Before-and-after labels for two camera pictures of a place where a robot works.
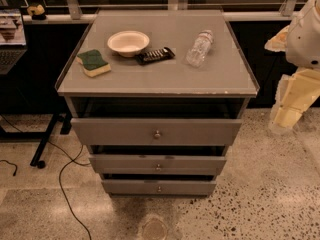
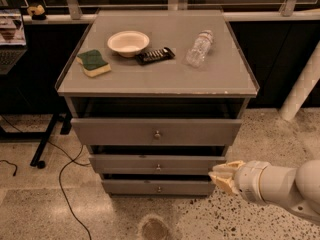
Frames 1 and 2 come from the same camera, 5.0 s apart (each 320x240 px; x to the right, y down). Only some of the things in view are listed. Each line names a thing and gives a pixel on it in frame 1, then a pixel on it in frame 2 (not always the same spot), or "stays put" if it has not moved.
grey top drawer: (156, 131) stays put
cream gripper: (304, 42) -> (250, 178)
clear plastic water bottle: (198, 52) stays put
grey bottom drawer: (160, 186) stays put
